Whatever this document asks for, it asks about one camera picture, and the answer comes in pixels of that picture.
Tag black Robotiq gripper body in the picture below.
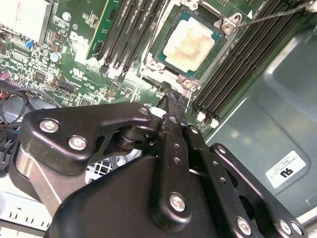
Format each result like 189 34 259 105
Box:
47 154 225 238

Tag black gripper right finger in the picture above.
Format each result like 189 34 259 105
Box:
174 95 307 238

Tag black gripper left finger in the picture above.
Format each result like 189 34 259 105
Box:
9 92 194 229

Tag metal socket cover frame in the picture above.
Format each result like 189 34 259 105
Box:
140 70 199 100

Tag silver topped CPU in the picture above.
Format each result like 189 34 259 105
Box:
153 6 227 74

